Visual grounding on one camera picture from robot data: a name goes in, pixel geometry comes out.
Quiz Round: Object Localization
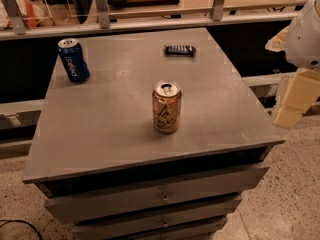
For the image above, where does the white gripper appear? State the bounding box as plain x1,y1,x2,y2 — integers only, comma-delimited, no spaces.
265,0,320,129

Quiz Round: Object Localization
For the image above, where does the orange LaCroix can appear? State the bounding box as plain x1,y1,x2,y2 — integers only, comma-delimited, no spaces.
152,81,182,134

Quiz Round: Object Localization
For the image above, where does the blue Pepsi can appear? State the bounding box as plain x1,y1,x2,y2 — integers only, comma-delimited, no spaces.
58,38,90,83

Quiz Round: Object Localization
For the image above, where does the top drawer knob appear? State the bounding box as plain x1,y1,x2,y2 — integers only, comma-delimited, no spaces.
161,192,171,203

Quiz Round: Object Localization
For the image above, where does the drawer knob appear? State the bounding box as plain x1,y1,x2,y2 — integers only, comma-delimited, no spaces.
161,192,171,203
162,219,169,228

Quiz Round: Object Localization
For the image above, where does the lower drawer knob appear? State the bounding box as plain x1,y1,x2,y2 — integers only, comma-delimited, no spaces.
162,219,169,228

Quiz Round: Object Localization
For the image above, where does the grey drawer cabinet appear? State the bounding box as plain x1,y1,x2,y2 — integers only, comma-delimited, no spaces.
23,28,281,240

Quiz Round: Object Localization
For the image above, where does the orange white bag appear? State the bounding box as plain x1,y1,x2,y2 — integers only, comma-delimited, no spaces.
0,0,55,29

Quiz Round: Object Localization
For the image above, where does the metal railing frame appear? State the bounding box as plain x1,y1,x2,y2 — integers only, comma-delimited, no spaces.
0,0,307,40

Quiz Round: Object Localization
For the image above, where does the black floor cable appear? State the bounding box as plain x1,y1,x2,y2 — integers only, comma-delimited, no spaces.
0,219,44,240

